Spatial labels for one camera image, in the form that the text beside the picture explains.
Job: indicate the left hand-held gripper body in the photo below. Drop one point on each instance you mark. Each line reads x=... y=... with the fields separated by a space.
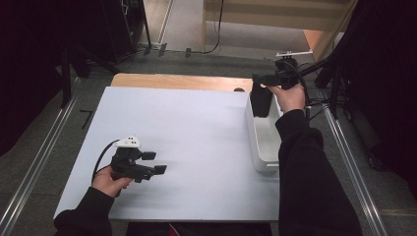
x=126 y=164

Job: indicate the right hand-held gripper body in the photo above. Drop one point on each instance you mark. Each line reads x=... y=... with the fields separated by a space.
x=286 y=72

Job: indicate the black phone case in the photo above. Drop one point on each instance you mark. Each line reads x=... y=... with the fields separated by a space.
x=261 y=101

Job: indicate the white plastic bin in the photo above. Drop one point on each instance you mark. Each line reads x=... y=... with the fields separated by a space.
x=265 y=144

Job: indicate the person's right hand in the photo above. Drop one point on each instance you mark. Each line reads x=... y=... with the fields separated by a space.
x=291 y=98

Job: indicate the person's left hand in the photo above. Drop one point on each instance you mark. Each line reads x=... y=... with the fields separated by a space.
x=106 y=183

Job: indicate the beige wooden furniture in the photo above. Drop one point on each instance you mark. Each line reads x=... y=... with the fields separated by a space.
x=268 y=16

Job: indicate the wooden table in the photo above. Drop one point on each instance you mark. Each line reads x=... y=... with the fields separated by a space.
x=180 y=82

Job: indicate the black curtain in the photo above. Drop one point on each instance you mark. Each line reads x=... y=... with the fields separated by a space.
x=29 y=65
x=387 y=82

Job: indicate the black metal stand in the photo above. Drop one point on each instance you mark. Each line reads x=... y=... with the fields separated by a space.
x=66 y=82

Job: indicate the black equipment cabinet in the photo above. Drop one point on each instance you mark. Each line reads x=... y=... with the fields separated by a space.
x=121 y=29

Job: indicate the metal floor rail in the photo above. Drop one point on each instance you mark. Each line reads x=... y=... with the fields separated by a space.
x=354 y=170
x=36 y=164

